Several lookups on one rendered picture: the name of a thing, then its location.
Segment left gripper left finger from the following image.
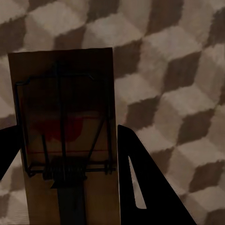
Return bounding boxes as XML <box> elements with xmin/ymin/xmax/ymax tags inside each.
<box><xmin>0</xmin><ymin>125</ymin><xmax>21</xmax><ymax>181</ymax></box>

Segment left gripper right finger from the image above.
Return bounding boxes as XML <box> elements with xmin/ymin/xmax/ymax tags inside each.
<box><xmin>117</xmin><ymin>124</ymin><xmax>196</xmax><ymax>225</ymax></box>

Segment mousetrap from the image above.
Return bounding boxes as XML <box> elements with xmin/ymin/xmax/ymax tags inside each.
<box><xmin>8</xmin><ymin>47</ymin><xmax>120</xmax><ymax>225</ymax></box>

